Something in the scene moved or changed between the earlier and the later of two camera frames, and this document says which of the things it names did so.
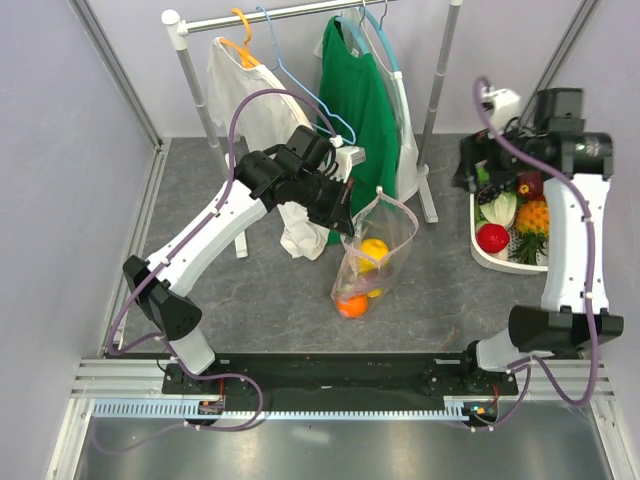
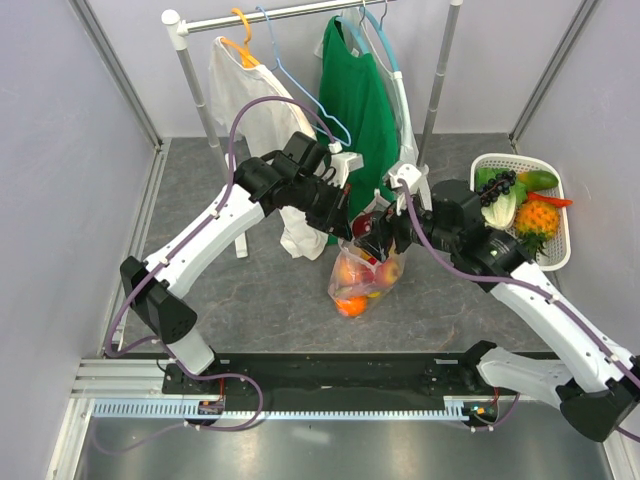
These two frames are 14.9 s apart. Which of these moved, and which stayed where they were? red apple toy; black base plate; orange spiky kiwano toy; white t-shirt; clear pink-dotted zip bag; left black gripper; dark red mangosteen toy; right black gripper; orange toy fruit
Moved: dark red mangosteen toy; right black gripper; red apple toy
Stayed: orange spiky kiwano toy; black base plate; white t-shirt; left black gripper; clear pink-dotted zip bag; orange toy fruit
